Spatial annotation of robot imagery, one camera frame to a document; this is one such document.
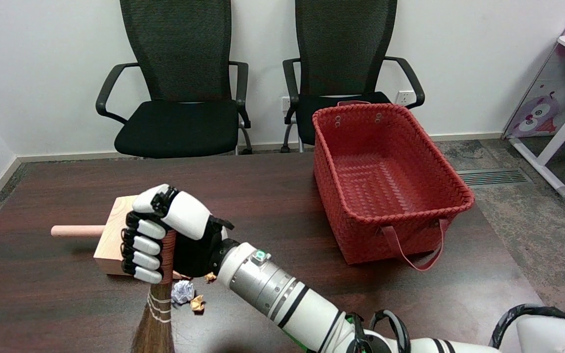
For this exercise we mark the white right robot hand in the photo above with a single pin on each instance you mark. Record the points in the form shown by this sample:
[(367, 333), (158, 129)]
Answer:
[(187, 215)]

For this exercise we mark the small yellow paper ball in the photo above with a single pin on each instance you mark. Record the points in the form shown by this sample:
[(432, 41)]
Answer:
[(210, 277), (197, 303)]

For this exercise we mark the white paper ball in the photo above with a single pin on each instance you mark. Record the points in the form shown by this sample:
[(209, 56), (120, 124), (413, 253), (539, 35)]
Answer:
[(183, 291)]

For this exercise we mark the brown straw hand broom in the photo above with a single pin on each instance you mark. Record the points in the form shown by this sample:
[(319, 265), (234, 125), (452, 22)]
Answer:
[(157, 323)]

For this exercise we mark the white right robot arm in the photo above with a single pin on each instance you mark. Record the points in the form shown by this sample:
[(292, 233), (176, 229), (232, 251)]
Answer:
[(282, 294)]

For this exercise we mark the wooden dustpan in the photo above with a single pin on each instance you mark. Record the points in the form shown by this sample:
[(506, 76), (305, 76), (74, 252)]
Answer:
[(111, 245)]

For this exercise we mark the black mesh office chair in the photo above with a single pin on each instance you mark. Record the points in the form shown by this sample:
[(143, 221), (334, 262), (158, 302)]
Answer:
[(346, 39), (179, 127)]

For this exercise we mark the red woven basket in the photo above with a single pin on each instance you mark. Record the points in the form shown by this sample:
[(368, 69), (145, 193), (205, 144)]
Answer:
[(385, 181)]

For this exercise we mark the metal floor vent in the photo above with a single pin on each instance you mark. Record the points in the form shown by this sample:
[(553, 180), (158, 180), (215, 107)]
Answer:
[(493, 177)]

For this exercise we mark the pink owl print panel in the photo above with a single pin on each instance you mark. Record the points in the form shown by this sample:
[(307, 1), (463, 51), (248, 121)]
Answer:
[(547, 98)]

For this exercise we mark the white wall outlet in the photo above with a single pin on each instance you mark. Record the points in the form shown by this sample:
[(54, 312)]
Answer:
[(286, 103), (403, 97)]

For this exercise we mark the white desk frame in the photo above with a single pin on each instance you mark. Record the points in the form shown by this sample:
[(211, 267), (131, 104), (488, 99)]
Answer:
[(557, 142)]

